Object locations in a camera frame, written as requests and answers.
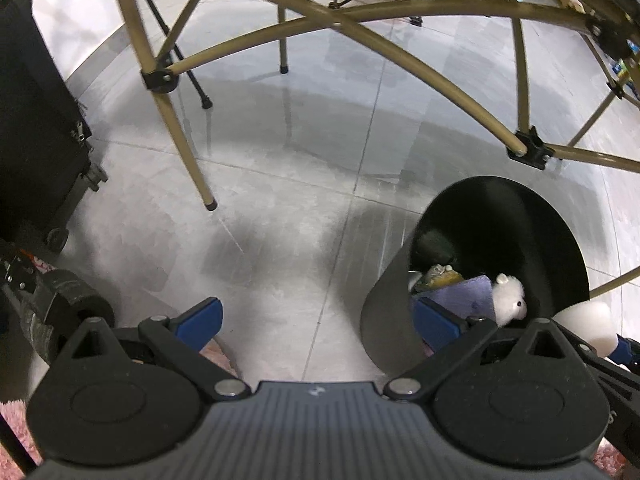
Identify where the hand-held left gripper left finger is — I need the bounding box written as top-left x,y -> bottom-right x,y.
60,297 -> 253,403

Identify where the black tripod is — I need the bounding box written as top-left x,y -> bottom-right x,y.
127,0 -> 213,110

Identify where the purple pink cloth toy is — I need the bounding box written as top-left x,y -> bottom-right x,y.
412,276 -> 497,328

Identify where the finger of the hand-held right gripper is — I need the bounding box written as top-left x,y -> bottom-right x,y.
550,317 -> 640,397
606,336 -> 640,372

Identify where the cream foam ball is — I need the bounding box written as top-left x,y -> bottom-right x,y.
554,300 -> 617,358

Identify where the black suitcase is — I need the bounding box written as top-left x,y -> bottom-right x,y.
0,0 -> 108,253

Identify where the white and yellow alpaca plush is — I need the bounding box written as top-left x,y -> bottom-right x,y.
490,272 -> 527,328

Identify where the black round bin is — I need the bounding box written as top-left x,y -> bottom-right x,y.
359,175 -> 592,376

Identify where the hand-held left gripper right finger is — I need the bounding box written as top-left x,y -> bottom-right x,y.
382,297 -> 583,403

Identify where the tan folding slat table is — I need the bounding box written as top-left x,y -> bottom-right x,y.
0,0 -> 640,301

